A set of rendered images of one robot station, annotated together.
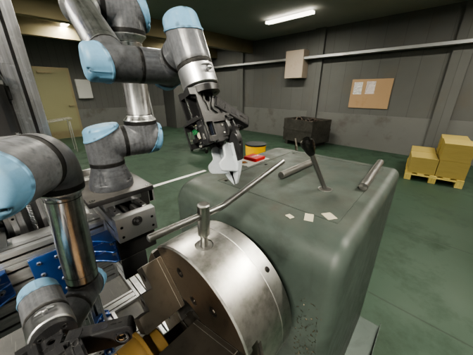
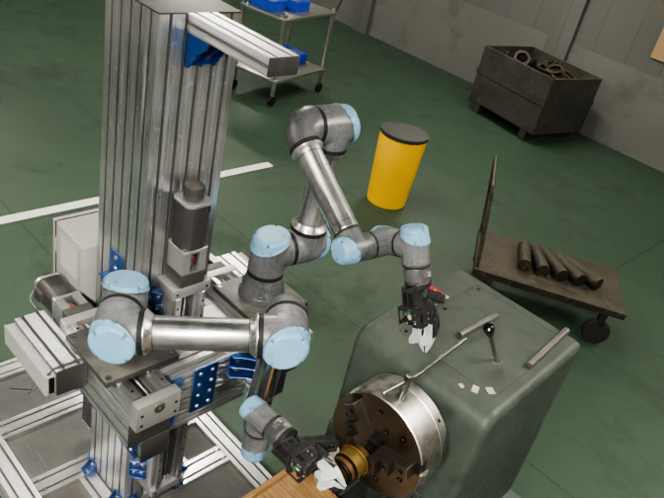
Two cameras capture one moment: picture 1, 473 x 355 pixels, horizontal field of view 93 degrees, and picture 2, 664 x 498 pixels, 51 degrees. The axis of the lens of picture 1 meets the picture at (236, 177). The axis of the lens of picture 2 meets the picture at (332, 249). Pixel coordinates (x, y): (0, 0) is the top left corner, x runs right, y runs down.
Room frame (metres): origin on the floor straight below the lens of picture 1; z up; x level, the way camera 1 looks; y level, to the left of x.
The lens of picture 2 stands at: (-1.04, 0.47, 2.49)
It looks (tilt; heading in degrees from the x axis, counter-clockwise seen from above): 31 degrees down; 355
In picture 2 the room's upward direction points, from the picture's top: 14 degrees clockwise
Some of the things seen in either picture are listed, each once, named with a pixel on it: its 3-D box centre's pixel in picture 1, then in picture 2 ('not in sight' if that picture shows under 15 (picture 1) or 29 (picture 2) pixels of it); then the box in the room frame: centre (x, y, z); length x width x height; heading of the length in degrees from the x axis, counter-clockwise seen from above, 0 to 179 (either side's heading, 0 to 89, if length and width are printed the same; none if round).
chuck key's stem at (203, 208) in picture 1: (203, 232); (403, 389); (0.34, 0.06, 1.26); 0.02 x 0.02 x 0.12
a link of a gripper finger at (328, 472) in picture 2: not in sight; (329, 474); (0.17, 0.22, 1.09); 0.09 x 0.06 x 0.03; 48
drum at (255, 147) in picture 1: (255, 159); (394, 166); (4.00, -0.35, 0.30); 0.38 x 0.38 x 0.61
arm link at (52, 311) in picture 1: (51, 327); (280, 432); (0.30, 0.36, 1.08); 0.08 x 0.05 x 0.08; 138
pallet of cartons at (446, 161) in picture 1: (435, 156); not in sight; (4.01, -3.71, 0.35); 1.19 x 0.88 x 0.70; 137
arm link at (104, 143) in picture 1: (105, 141); (271, 250); (0.80, 0.47, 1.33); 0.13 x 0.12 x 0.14; 128
